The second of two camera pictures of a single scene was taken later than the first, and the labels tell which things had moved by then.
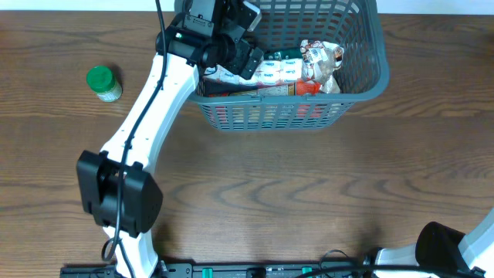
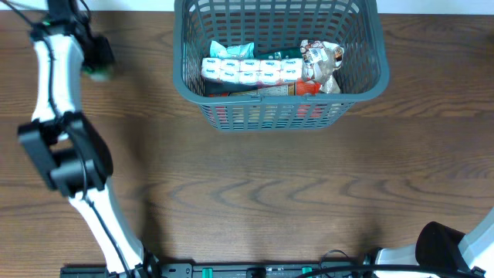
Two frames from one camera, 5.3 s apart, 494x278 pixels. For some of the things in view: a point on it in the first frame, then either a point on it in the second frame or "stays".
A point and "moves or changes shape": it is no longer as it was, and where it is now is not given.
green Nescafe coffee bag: (213, 87) stays
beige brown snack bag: (320, 59) stays
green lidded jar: (102, 80) moves or changes shape
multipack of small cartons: (282, 71) stays
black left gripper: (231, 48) -> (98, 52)
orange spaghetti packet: (303, 87) stays
